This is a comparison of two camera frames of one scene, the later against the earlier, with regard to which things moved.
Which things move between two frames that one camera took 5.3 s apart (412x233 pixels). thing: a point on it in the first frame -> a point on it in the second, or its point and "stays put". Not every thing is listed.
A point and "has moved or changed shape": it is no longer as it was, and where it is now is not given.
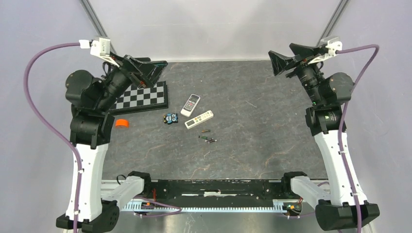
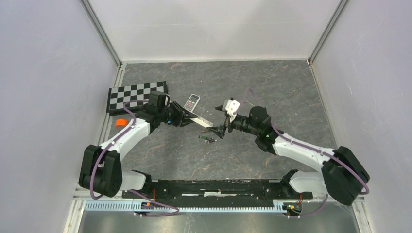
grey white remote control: [190, 105] stays put
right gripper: [301, 51] -> [219, 130]
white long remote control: [198, 119] has moved or changed shape
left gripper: [143, 72] -> [181, 112]
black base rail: [213, 191] stays put
